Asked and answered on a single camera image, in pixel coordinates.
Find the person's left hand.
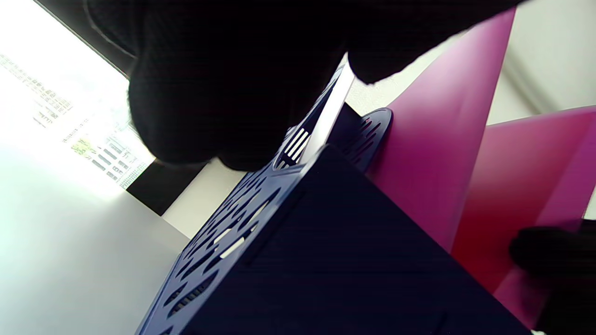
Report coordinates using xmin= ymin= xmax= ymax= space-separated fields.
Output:
xmin=84 ymin=0 xmax=527 ymax=170

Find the blue perforated file holder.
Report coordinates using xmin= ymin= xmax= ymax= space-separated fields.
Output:
xmin=135 ymin=65 xmax=534 ymax=335

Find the person's right hand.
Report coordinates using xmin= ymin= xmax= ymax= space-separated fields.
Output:
xmin=510 ymin=220 xmax=596 ymax=335

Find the clear L-shaped folder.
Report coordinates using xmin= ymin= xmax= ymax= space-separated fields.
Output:
xmin=300 ymin=60 xmax=356 ymax=162

